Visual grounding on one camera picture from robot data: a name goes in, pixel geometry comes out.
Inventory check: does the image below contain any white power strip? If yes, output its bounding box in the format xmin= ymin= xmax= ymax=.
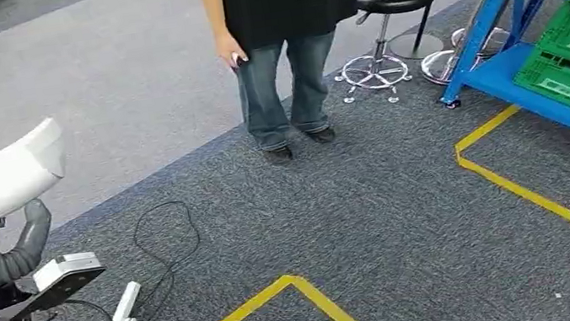
xmin=96 ymin=279 xmax=147 ymax=321

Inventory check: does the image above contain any person in black shoes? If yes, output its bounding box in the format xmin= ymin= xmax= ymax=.
xmin=199 ymin=0 xmax=386 ymax=174

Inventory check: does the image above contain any chrome round stool base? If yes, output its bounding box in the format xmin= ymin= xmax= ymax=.
xmin=416 ymin=21 xmax=517 ymax=89

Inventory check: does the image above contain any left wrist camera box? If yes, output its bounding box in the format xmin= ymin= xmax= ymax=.
xmin=0 ymin=249 xmax=113 ymax=321

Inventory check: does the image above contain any black floor cable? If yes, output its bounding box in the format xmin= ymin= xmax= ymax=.
xmin=114 ymin=197 xmax=213 ymax=321

